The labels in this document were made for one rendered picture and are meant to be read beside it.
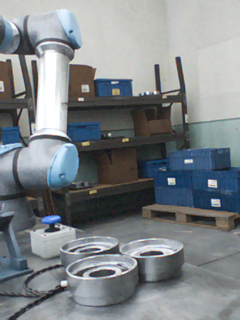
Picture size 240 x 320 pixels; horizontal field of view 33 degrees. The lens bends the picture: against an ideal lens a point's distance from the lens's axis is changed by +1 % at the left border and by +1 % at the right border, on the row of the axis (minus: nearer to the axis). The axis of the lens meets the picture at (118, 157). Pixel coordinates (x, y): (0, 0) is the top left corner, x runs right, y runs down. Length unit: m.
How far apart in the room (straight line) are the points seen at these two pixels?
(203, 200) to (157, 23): 2.85
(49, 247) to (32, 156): 0.32
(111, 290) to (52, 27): 0.84
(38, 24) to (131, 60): 4.55
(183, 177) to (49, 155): 3.68
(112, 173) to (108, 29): 2.00
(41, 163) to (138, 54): 4.88
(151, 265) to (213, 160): 3.81
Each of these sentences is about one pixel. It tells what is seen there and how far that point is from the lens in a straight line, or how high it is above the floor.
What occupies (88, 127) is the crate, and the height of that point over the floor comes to 1.16.
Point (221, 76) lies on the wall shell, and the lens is 5.48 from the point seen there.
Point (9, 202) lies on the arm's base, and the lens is 1.12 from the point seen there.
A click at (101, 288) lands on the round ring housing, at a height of 0.83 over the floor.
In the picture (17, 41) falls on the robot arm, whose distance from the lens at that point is 1.25.
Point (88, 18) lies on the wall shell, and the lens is 5.54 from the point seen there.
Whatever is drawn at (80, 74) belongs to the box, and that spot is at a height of 1.76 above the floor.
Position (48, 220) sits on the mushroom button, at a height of 0.87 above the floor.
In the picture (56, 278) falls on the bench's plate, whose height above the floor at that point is 0.80.
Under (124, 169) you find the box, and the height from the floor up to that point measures 0.62.
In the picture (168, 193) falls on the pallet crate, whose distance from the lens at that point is 4.84.
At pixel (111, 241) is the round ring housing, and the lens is 0.76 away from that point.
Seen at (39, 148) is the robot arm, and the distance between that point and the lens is 1.07.
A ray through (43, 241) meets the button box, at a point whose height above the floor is 0.84.
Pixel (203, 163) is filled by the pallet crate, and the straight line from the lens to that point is 4.44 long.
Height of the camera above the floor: 1.03
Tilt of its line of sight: 3 degrees down
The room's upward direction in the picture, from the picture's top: 5 degrees counter-clockwise
